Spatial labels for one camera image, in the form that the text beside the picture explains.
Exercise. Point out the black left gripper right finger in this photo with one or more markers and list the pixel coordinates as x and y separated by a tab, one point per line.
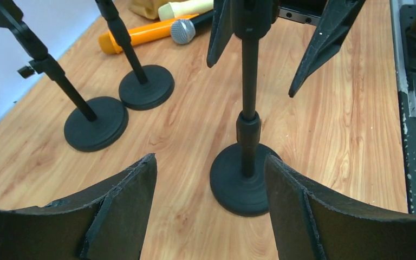
312	221

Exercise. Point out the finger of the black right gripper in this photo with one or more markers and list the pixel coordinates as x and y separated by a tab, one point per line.
221	31
335	23

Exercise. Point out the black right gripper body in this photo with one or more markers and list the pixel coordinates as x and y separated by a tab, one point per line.
302	11

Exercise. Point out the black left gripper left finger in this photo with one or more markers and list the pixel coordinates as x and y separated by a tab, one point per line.
107	220

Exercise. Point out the black grey-headed microphone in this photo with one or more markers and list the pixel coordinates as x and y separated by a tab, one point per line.
184	30

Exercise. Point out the cream microphone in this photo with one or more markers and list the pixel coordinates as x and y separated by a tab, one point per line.
173	10

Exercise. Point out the black microphone stand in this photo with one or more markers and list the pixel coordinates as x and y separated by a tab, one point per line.
145	87
237	172
95	123

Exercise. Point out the orange microphone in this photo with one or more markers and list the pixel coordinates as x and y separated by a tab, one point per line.
139	35

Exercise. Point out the brown paper bag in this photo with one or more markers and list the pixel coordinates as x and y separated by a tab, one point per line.
147	8

